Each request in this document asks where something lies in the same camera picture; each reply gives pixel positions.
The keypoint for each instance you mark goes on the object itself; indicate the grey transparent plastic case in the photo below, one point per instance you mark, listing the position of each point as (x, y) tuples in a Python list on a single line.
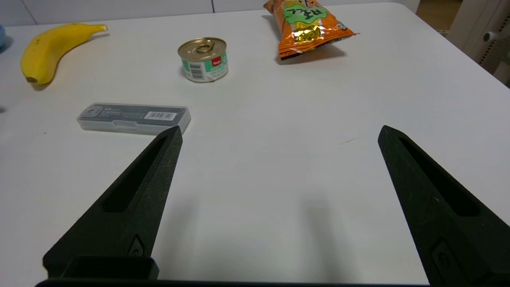
[(131, 118)]

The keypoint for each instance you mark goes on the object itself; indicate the small green-labelled tin can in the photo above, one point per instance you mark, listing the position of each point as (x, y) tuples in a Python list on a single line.
[(204, 61)]

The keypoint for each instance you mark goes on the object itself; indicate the blue plastic plate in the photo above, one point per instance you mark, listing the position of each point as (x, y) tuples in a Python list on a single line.
[(2, 38)]

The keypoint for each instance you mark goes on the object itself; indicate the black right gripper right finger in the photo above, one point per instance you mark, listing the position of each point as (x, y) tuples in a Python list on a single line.
[(446, 215)]

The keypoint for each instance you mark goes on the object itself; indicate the yellow banana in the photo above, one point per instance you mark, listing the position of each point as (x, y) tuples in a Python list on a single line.
[(48, 50)]

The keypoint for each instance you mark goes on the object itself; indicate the white height-adjustable desk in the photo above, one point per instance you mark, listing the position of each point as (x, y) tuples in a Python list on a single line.
[(478, 36)]

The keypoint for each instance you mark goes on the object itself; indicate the orange snack bag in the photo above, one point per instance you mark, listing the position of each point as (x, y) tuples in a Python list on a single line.
[(306, 28)]

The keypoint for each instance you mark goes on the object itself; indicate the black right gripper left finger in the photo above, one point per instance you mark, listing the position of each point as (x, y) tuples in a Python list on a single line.
[(135, 207)]

